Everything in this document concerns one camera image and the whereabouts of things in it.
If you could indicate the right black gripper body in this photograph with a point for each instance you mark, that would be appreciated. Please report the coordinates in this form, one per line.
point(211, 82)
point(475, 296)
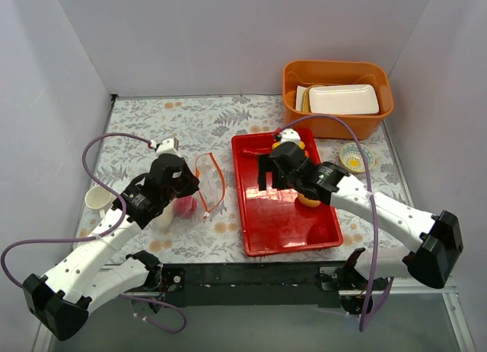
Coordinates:
point(275, 169)

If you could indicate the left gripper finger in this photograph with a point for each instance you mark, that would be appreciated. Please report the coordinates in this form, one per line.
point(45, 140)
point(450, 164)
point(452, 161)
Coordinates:
point(190, 182)
point(172, 190)

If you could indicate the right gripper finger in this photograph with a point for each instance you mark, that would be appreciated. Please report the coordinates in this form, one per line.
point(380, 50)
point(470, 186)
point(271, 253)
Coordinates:
point(265, 165)
point(283, 179)

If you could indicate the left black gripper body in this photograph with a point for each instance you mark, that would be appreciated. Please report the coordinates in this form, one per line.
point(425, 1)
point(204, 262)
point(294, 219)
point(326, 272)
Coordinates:
point(186, 181)

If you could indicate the red apple toy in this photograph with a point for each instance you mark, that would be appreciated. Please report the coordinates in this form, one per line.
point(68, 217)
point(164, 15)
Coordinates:
point(185, 207)

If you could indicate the clear zip top bag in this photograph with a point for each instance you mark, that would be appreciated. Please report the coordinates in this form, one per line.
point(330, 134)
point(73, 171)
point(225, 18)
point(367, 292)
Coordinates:
point(210, 195)

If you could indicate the orange fruit toy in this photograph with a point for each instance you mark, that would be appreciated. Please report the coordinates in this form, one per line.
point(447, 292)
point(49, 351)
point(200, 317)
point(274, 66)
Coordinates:
point(308, 202)

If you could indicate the green orange mango toy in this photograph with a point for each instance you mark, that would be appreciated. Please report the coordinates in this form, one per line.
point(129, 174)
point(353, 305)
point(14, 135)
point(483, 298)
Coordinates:
point(303, 148)

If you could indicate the red pomegranate toy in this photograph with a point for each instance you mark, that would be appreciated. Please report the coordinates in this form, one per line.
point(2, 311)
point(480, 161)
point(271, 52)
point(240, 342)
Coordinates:
point(318, 233)

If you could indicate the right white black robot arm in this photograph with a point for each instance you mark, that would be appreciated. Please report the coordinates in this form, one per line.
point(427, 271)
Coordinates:
point(433, 242)

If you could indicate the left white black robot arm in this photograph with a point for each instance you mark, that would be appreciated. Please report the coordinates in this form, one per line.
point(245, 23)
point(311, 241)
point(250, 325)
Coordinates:
point(63, 298)

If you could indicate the red chili pepper toy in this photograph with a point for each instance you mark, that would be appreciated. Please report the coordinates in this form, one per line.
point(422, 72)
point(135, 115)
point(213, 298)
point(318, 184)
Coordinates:
point(254, 152)

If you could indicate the red plastic tray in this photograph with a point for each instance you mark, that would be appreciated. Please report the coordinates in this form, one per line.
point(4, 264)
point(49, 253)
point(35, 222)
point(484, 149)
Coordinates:
point(274, 221)

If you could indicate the white cup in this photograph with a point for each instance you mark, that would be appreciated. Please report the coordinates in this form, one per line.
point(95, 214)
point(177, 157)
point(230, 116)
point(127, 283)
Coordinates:
point(98, 199)

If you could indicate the small patterned bowl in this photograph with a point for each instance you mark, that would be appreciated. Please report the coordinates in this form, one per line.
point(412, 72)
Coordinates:
point(353, 160)

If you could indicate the yellow plates in bin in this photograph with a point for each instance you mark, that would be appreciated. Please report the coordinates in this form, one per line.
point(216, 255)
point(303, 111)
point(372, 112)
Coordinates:
point(302, 103)

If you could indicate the white rectangular plate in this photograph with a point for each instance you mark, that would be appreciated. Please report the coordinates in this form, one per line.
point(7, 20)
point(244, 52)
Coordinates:
point(354, 99)

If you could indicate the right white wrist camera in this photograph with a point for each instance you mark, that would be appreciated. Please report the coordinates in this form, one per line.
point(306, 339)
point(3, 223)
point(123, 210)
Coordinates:
point(288, 135)

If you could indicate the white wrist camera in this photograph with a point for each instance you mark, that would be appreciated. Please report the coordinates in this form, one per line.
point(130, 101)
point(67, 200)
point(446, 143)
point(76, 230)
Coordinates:
point(167, 146)
point(288, 135)

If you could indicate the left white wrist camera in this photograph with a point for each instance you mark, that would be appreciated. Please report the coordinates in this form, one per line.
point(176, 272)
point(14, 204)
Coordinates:
point(167, 146)

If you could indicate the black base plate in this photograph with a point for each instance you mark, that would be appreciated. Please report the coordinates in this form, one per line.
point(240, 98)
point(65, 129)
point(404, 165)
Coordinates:
point(323, 284)

